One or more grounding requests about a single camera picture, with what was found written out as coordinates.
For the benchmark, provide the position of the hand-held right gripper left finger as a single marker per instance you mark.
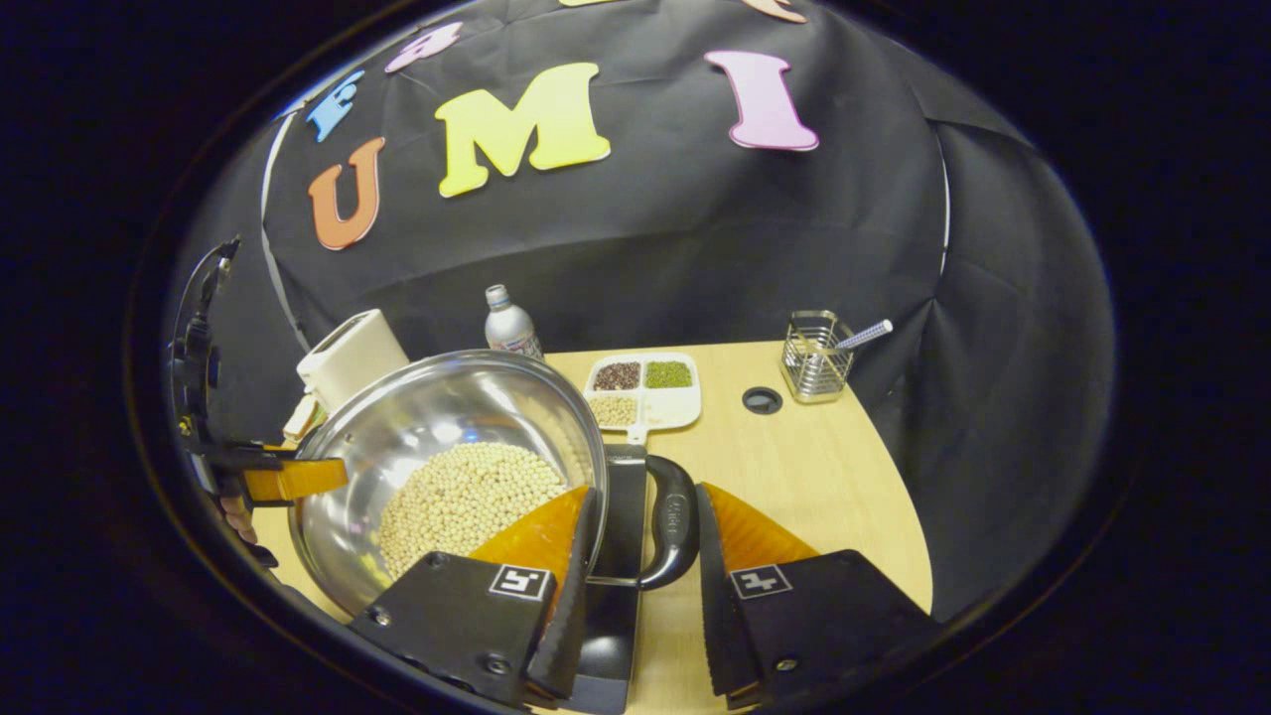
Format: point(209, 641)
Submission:
point(576, 616)

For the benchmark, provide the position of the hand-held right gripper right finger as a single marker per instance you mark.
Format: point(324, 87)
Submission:
point(717, 616)

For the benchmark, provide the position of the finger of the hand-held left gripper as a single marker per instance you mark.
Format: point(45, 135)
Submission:
point(298, 479)

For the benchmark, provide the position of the black induction cooktop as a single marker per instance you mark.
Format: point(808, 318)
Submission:
point(611, 636)

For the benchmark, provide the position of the stainless steel pot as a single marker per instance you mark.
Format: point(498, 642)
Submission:
point(437, 407)

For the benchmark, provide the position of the bread slice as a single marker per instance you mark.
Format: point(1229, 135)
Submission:
point(301, 419)

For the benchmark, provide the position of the white toaster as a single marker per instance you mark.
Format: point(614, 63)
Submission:
point(353, 357)

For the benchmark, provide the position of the heap of soybeans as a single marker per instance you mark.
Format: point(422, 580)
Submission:
point(457, 506)

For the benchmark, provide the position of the white divided bean dish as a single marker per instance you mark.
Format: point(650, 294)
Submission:
point(683, 402)

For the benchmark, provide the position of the silver drink bottle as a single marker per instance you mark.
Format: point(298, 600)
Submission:
point(511, 328)

